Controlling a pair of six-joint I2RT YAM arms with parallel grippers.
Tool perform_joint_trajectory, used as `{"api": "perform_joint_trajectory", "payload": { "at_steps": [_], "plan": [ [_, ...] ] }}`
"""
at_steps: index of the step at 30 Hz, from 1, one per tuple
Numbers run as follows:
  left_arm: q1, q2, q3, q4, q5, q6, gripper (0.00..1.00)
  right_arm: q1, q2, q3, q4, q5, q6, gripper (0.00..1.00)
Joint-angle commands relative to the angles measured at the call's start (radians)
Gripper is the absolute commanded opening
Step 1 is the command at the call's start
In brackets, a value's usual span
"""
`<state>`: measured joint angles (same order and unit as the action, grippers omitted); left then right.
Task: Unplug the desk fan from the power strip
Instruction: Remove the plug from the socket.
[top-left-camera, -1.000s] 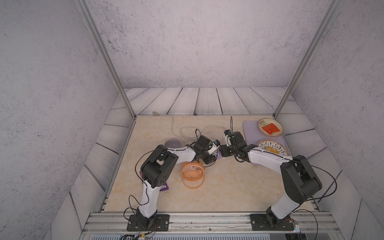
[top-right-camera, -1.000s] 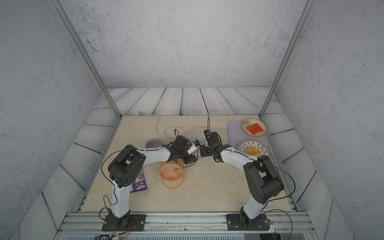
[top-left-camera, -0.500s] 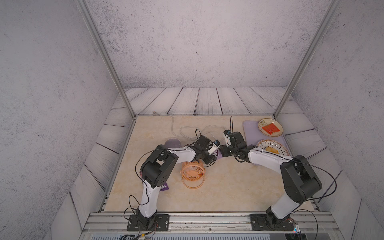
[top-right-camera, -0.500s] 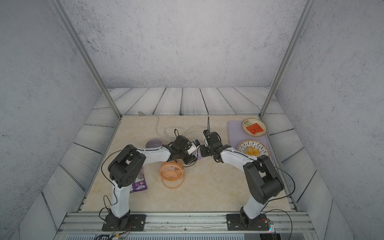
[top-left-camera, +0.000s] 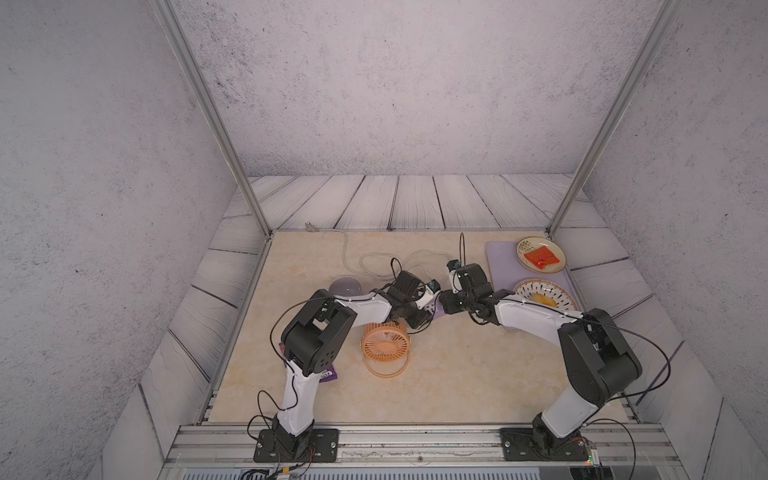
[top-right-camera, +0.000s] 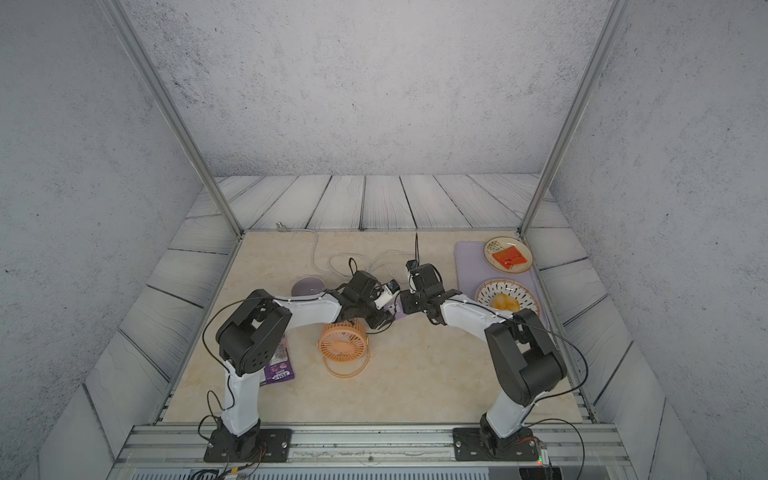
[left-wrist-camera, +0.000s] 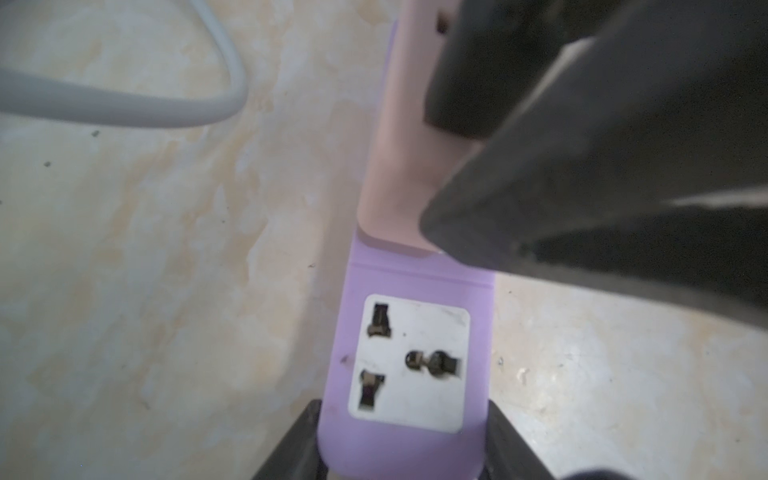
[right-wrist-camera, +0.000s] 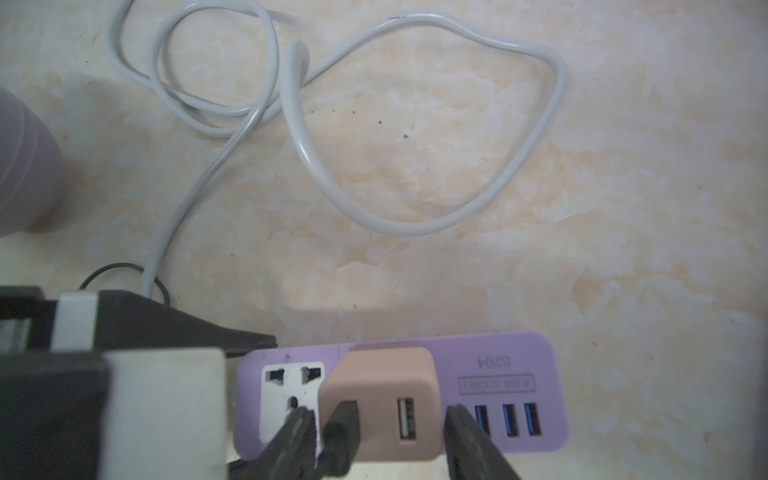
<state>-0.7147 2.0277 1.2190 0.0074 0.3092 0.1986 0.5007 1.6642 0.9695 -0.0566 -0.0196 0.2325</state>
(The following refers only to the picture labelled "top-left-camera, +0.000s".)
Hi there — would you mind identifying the purple power strip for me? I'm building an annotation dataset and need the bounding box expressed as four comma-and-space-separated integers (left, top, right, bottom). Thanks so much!
433, 302, 446, 319

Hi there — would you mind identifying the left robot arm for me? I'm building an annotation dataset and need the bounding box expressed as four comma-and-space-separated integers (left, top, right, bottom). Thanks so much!
271, 271, 441, 450

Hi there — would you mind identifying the yellow food piece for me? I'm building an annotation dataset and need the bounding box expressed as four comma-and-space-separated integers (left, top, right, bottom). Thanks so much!
531, 293, 559, 308

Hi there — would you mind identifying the lavender placemat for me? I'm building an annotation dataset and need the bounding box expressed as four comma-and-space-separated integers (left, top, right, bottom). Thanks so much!
485, 241, 582, 311

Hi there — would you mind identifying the white power strip cable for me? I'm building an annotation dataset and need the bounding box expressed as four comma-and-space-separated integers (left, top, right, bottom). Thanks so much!
304, 222, 457, 283

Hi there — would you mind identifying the black fan cable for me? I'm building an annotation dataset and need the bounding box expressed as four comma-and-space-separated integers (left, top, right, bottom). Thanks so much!
407, 311, 442, 336

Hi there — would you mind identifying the orange desk fan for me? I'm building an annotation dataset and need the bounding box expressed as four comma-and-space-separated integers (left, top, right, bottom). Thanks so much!
360, 322, 411, 379

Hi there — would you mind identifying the aluminium front rail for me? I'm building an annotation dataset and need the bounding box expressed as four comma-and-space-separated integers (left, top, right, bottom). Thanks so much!
160, 420, 687, 479

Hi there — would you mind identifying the red food piece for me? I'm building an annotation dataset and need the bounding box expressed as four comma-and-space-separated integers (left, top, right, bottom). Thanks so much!
524, 246, 560, 270

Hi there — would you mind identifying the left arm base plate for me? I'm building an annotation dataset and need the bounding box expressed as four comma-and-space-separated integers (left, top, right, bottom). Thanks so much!
253, 427, 340, 464

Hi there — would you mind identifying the large patterned plate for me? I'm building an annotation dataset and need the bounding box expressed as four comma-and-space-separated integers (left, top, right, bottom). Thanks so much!
513, 278, 579, 311

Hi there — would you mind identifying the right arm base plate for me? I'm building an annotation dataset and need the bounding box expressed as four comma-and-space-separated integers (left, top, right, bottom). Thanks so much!
499, 427, 590, 462

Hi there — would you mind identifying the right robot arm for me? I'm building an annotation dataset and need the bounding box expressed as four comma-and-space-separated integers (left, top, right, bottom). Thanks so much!
439, 260, 642, 458

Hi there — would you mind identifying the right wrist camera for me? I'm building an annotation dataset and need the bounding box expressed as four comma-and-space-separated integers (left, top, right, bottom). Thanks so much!
446, 259, 462, 294

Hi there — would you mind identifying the purple snack packet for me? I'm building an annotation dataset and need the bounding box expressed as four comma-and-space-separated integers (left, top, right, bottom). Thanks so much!
279, 342, 339, 383

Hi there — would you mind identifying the small patterned plate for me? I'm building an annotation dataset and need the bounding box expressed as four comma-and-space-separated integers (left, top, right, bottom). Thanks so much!
516, 236, 567, 274

